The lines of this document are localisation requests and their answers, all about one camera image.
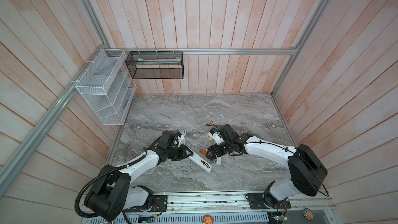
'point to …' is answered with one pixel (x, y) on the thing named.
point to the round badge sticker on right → (308, 214)
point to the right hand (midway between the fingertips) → (212, 151)
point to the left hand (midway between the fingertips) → (191, 157)
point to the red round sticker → (208, 219)
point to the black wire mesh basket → (155, 65)
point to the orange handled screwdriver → (201, 151)
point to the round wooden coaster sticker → (209, 137)
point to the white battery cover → (218, 160)
